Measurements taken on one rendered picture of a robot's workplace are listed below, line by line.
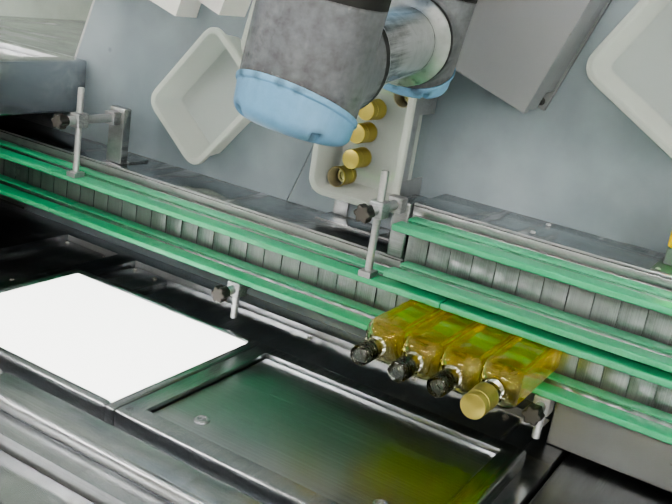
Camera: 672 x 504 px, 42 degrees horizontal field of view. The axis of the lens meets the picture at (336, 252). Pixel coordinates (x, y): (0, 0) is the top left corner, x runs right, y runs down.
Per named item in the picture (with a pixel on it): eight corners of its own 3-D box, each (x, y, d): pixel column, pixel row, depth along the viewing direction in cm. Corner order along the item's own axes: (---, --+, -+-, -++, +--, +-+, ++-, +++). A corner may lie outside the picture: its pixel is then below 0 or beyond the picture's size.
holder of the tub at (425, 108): (329, 212, 163) (306, 218, 156) (353, 62, 154) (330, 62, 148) (411, 238, 155) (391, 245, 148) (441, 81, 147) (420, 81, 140)
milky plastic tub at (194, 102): (175, 97, 178) (145, 98, 171) (242, 22, 167) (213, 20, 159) (220, 166, 175) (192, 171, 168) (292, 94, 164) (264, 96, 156)
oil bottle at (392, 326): (421, 320, 142) (355, 357, 124) (428, 288, 140) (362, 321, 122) (453, 332, 139) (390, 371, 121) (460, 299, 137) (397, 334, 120)
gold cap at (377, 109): (370, 97, 152) (357, 97, 148) (388, 100, 150) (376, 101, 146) (367, 117, 153) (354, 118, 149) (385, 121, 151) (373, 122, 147)
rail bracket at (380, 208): (380, 264, 143) (341, 280, 133) (398, 163, 138) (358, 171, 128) (396, 269, 142) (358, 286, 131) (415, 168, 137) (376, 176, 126)
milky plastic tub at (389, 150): (331, 185, 161) (305, 190, 153) (351, 61, 154) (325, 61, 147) (416, 209, 153) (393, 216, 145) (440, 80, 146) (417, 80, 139)
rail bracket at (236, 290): (251, 303, 160) (204, 321, 149) (256, 268, 158) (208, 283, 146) (269, 310, 158) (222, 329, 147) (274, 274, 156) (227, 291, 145)
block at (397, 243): (401, 246, 149) (381, 253, 143) (411, 192, 146) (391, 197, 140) (420, 252, 147) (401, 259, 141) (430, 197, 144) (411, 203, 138)
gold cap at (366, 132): (361, 120, 153) (348, 121, 150) (378, 123, 152) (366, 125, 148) (358, 140, 154) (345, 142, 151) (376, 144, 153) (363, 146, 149)
